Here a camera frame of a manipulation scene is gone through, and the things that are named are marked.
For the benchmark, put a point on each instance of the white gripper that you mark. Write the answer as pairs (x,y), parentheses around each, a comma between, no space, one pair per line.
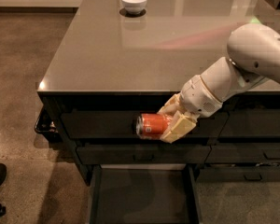
(198,94)

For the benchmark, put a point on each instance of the red coke can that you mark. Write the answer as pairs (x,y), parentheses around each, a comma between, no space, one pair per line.
(152,126)

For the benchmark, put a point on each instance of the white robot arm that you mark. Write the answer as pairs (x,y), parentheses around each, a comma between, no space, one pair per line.
(253,57)

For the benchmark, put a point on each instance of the middle right drawer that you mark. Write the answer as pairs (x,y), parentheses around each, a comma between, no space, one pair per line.
(244,153)

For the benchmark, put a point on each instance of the top right drawer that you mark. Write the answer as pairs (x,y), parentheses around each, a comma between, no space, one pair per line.
(260,123)

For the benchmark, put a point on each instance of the dark grey drawer cabinet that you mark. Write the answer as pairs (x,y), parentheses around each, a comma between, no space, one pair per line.
(111,60)

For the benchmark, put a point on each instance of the middle left drawer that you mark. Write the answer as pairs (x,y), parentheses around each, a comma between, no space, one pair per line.
(142,154)

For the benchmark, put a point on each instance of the open bottom left drawer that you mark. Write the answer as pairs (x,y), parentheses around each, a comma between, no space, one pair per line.
(142,196)

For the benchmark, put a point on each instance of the top left drawer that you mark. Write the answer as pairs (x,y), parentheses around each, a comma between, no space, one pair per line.
(121,124)

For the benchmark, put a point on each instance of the bottom right drawer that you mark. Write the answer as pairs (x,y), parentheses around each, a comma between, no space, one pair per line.
(240,174)

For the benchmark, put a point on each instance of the white ceramic bowl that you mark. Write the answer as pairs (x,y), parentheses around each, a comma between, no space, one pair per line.
(134,6)

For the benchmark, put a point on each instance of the black bin beside cabinet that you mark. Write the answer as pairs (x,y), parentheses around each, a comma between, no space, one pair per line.
(45,126)

